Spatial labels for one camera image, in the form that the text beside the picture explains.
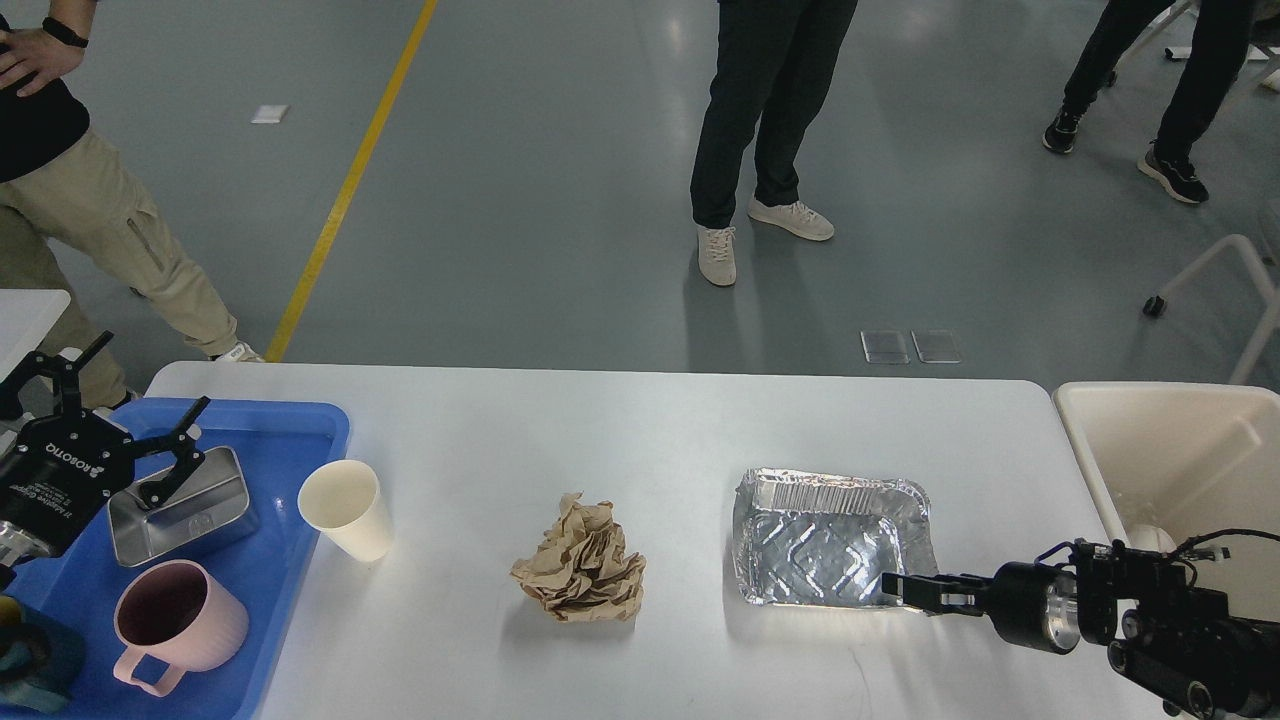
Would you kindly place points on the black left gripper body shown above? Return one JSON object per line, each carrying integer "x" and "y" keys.
{"x": 57, "y": 476}

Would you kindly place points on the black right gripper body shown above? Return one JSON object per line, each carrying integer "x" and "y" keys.
{"x": 1034, "y": 606}

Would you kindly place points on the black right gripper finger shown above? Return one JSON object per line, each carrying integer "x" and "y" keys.
{"x": 962, "y": 594}

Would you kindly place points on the square stainless steel tray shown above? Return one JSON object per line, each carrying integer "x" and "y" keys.
{"x": 211, "y": 510}

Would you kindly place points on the pink mug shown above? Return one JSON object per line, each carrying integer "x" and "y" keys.
{"x": 174, "y": 619}

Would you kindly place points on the cream paper cup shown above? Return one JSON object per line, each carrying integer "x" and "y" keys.
{"x": 343, "y": 500}

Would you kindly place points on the aluminium foil tray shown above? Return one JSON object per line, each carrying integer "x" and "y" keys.
{"x": 802, "y": 538}

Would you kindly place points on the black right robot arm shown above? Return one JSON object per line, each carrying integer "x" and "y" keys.
{"x": 1161, "y": 629}

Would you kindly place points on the white side table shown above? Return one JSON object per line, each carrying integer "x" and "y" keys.
{"x": 26, "y": 317}

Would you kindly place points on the white cup inside bin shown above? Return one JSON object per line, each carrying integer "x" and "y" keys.
{"x": 1147, "y": 537}

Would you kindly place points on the person in beige trousers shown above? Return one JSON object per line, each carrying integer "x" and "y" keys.
{"x": 61, "y": 181}

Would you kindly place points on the teal cup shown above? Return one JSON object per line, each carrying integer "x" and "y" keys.
{"x": 40, "y": 660}

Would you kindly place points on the beige plastic bin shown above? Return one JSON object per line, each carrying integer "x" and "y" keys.
{"x": 1190, "y": 458}

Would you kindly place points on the clear floor plate right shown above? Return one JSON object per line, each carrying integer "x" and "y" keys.
{"x": 936, "y": 347}

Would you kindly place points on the clear floor plate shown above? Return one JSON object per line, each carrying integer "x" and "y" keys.
{"x": 936, "y": 347}
{"x": 884, "y": 347}

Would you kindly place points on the clear floor plate left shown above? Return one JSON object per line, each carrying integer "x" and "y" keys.
{"x": 884, "y": 347}

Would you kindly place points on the white chair leg right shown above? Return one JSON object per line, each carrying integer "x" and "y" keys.
{"x": 1246, "y": 270}

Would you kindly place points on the crumpled brown paper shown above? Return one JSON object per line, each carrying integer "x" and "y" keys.
{"x": 581, "y": 572}

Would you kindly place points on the person in dark trousers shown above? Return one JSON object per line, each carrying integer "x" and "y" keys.
{"x": 775, "y": 64}

